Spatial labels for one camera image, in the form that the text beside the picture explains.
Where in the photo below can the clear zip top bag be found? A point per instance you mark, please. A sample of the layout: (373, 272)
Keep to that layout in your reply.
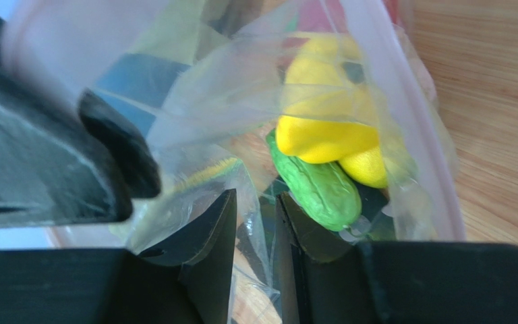
(202, 81)

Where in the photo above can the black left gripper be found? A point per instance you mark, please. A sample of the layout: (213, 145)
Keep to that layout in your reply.
(60, 168)

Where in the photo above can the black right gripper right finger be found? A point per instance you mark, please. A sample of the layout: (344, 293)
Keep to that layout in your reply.
(326, 280)

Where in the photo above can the fake green cucumber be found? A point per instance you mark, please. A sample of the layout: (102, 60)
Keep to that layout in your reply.
(324, 191)

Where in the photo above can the fake pink dragon fruit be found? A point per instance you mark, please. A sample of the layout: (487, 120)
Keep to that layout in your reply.
(349, 28)

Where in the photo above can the fake yellow bananas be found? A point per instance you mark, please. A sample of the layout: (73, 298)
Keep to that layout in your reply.
(330, 114)

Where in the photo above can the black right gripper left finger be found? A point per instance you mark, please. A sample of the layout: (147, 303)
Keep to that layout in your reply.
(186, 278)

